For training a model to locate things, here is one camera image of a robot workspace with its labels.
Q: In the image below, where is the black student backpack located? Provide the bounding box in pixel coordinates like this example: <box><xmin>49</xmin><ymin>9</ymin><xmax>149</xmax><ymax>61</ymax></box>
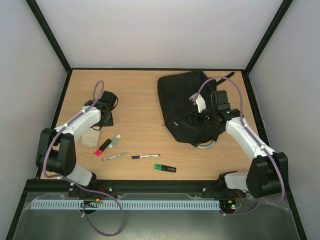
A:
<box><xmin>157</xmin><ymin>71</ymin><xmax>225</xmax><ymax>150</ymax></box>

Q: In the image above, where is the green highlighter black body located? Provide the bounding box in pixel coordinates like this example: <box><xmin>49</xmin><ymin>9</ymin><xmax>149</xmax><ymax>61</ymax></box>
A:
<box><xmin>154</xmin><ymin>164</ymin><xmax>177</xmax><ymax>173</ymax></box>

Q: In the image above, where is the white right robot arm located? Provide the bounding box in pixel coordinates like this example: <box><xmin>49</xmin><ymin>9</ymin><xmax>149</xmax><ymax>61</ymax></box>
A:
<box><xmin>189</xmin><ymin>90</ymin><xmax>288</xmax><ymax>200</ymax></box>

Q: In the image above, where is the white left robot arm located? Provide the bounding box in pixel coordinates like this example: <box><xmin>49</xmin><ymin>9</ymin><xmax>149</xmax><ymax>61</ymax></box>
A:
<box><xmin>35</xmin><ymin>91</ymin><xmax>118</xmax><ymax>186</ymax></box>

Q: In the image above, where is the pink highlighter black body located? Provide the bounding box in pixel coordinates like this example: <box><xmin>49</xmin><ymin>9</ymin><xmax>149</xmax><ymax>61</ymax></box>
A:
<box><xmin>94</xmin><ymin>138</ymin><xmax>112</xmax><ymax>157</ymax></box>

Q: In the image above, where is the silver green pen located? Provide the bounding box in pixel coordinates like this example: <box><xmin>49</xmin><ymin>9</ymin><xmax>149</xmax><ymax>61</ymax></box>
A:
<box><xmin>102</xmin><ymin>152</ymin><xmax>129</xmax><ymax>162</ymax></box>

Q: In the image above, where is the blue capped white pen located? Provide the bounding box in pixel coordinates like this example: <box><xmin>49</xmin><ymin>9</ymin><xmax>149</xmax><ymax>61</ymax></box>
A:
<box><xmin>131</xmin><ymin>153</ymin><xmax>160</xmax><ymax>160</ymax></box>

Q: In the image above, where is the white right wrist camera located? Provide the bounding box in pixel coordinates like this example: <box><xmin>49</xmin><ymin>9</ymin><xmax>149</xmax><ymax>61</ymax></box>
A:
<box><xmin>189</xmin><ymin>92</ymin><xmax>206</xmax><ymax>113</ymax></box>

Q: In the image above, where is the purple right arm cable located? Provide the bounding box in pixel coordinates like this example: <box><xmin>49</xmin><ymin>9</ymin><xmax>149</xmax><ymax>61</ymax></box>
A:
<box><xmin>196</xmin><ymin>76</ymin><xmax>286</xmax><ymax>216</ymax></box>

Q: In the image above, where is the black cage frame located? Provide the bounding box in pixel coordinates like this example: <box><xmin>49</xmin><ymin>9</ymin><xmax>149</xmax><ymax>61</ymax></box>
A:
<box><xmin>6</xmin><ymin>0</ymin><xmax>307</xmax><ymax>240</ymax></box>

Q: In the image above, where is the light blue cable duct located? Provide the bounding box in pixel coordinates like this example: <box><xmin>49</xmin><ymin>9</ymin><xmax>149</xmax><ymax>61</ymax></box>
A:
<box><xmin>30</xmin><ymin>199</ymin><xmax>221</xmax><ymax>211</ymax></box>

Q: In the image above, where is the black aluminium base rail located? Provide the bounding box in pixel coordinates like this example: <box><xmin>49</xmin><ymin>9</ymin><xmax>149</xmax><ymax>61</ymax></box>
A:
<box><xmin>24</xmin><ymin>178</ymin><xmax>292</xmax><ymax>200</ymax></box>

